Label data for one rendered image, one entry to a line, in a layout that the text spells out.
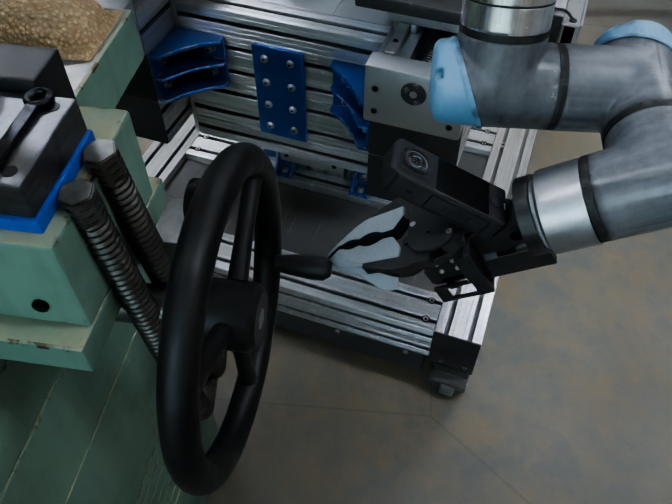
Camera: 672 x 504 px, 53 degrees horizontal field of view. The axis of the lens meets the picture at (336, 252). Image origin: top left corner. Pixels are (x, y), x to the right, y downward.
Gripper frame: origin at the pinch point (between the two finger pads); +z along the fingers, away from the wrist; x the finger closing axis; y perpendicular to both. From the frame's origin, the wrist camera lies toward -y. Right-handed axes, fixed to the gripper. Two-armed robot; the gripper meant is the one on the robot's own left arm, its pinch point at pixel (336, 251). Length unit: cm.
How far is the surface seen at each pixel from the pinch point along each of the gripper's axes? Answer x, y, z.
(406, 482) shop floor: 5, 72, 30
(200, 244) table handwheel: -15.2, -19.5, -4.5
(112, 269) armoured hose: -14.7, -19.3, 4.5
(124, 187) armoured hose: -10.1, -22.4, 2.2
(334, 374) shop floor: 26, 63, 45
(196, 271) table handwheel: -16.9, -18.9, -4.2
